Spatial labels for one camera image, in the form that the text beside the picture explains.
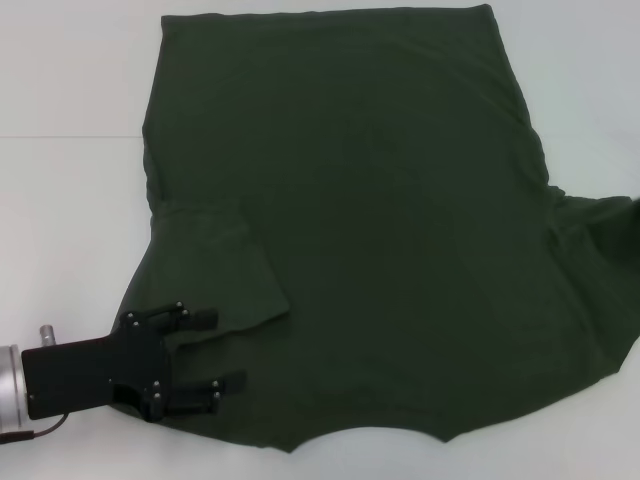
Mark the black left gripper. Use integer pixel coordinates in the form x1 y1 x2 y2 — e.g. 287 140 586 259
20 301 249 424

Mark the dark green t-shirt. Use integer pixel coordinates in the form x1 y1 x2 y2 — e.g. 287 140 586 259
119 3 640 443

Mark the brown cable with silver connector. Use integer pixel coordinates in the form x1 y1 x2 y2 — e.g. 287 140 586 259
0 411 69 442

